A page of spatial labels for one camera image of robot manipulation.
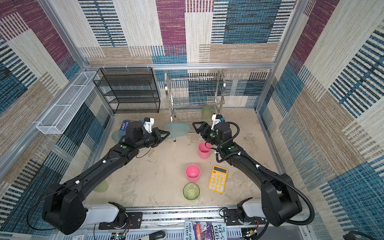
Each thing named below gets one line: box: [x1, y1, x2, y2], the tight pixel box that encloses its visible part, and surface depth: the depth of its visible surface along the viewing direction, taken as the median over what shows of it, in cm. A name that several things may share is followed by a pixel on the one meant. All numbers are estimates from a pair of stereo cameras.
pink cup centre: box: [185, 164, 201, 183], surface depth 87 cm
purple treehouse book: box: [183, 219, 228, 240], surface depth 70 cm
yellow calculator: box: [208, 165, 229, 194], surface depth 87 cm
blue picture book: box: [120, 120, 131, 135], surface depth 110 cm
